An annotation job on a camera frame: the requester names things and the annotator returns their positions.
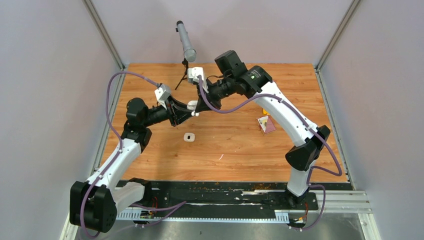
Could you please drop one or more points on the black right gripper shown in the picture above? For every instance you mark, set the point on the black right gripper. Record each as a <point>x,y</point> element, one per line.
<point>215,103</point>

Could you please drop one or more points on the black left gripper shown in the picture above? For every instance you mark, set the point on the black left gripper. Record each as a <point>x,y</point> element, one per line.
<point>180,112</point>

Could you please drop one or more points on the white oval earbud case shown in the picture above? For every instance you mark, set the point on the white oval earbud case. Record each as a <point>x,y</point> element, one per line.
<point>191,105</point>

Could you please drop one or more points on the white ear-clip earbud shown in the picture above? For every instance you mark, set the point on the white ear-clip earbud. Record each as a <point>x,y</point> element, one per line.
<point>195,114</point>

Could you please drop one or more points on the white gold-trimmed earbud case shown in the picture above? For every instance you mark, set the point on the white gold-trimmed earbud case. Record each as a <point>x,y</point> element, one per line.
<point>189,137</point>

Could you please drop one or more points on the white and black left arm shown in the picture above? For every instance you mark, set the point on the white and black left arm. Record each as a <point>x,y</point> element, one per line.
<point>96,203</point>

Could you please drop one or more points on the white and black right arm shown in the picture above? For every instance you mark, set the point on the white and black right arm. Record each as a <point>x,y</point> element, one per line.
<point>258,86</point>

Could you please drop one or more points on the grey microphone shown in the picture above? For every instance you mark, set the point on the grey microphone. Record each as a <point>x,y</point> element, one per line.
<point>189,52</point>

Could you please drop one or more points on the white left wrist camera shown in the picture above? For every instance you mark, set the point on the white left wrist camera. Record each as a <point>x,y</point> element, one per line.
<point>162,93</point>

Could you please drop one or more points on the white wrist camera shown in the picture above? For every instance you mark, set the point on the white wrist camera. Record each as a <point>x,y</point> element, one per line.
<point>194,74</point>
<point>162,93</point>

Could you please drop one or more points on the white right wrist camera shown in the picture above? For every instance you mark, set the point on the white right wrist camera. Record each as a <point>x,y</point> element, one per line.
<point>194,74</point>

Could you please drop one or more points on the yellow triangular plastic frame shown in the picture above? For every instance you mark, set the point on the yellow triangular plastic frame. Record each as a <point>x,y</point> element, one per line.
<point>265,113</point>

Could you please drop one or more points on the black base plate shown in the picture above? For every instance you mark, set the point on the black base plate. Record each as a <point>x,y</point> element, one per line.
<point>208,194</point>

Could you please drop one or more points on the white cable duct strip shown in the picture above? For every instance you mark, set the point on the white cable duct strip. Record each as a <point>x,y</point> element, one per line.
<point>222,214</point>

